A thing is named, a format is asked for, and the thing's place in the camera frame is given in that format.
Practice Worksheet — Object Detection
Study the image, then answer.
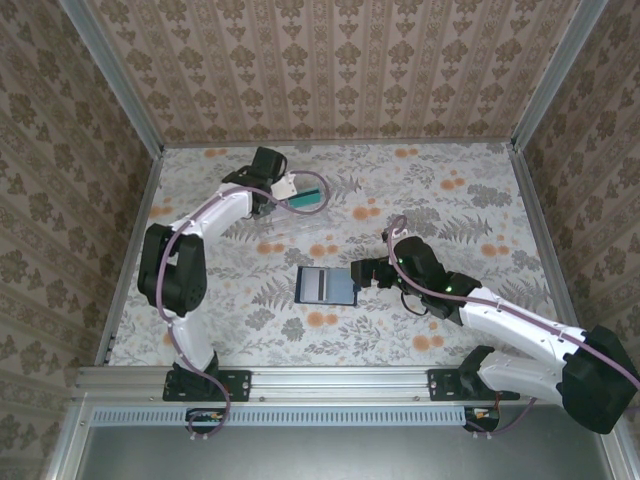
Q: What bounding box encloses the teal credit card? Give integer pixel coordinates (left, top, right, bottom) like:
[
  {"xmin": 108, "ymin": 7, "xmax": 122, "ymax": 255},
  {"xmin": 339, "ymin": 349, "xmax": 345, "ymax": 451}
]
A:
[{"xmin": 288, "ymin": 186, "xmax": 322, "ymax": 211}]

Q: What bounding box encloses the dark blue card holder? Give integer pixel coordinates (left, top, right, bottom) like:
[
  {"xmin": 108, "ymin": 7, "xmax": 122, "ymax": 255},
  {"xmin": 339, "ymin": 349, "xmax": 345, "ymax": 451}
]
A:
[{"xmin": 295, "ymin": 265, "xmax": 361, "ymax": 307}]

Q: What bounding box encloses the floral patterned table cover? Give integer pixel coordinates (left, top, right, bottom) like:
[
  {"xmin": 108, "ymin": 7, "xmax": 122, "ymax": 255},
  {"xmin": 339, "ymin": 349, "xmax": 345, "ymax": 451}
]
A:
[{"xmin": 107, "ymin": 143, "xmax": 576, "ymax": 369}]

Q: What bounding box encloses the black controller board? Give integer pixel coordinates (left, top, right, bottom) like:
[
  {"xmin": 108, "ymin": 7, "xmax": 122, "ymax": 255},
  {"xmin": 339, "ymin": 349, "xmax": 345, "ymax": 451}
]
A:
[
  {"xmin": 463, "ymin": 405, "xmax": 502, "ymax": 432},
  {"xmin": 185, "ymin": 407, "xmax": 227, "ymax": 435}
]

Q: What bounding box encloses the grey metal sheet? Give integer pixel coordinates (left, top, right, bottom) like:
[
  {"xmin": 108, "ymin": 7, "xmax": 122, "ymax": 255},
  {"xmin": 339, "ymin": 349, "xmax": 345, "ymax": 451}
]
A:
[{"xmin": 74, "ymin": 425, "xmax": 616, "ymax": 480}]

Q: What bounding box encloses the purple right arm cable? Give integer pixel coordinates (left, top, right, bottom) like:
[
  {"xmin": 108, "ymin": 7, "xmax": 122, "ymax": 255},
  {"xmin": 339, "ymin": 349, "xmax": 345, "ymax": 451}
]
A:
[{"xmin": 388, "ymin": 215, "xmax": 640, "ymax": 442}]

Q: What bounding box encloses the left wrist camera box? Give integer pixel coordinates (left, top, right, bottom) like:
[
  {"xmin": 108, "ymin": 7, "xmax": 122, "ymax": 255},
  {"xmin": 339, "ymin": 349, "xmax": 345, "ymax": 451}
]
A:
[{"xmin": 248, "ymin": 146, "xmax": 300, "ymax": 200}]

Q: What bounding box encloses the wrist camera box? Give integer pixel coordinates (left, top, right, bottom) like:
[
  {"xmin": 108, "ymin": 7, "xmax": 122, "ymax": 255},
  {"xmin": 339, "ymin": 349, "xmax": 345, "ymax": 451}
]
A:
[
  {"xmin": 392, "ymin": 227, "xmax": 446, "ymax": 287},
  {"xmin": 248, "ymin": 146, "xmax": 300, "ymax": 200}
]

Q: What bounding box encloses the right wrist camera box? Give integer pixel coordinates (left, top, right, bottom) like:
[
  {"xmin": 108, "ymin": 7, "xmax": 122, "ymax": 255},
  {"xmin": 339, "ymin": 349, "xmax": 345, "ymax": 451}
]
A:
[{"xmin": 392, "ymin": 227, "xmax": 446, "ymax": 287}]

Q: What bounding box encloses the thin aluminium edge rail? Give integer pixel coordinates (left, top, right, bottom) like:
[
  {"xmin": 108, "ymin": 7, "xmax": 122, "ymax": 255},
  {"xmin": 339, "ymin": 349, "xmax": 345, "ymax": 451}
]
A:
[{"xmin": 162, "ymin": 141, "xmax": 516, "ymax": 150}]

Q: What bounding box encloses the long aluminium base rail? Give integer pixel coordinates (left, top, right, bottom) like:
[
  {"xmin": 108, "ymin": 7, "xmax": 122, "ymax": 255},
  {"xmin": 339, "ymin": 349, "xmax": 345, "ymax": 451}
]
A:
[{"xmin": 74, "ymin": 366, "xmax": 609, "ymax": 401}]

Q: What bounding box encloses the aluminium side rail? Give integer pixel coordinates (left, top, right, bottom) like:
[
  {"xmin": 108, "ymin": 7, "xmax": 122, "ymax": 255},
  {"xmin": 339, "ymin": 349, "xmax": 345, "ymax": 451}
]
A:
[
  {"xmin": 509, "ymin": 142, "xmax": 594, "ymax": 366},
  {"xmin": 94, "ymin": 147, "xmax": 166, "ymax": 369}
]

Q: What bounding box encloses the slotted grey cable duct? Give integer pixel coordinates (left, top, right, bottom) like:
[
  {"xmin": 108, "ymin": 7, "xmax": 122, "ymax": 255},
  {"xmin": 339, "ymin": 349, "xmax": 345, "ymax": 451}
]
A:
[{"xmin": 92, "ymin": 405, "xmax": 466, "ymax": 427}]

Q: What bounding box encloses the aluminium upright post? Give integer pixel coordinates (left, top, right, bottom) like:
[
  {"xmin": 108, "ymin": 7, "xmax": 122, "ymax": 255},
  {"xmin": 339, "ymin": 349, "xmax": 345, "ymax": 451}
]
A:
[
  {"xmin": 512, "ymin": 0, "xmax": 599, "ymax": 151},
  {"xmin": 62, "ymin": 0, "xmax": 165, "ymax": 154}
]

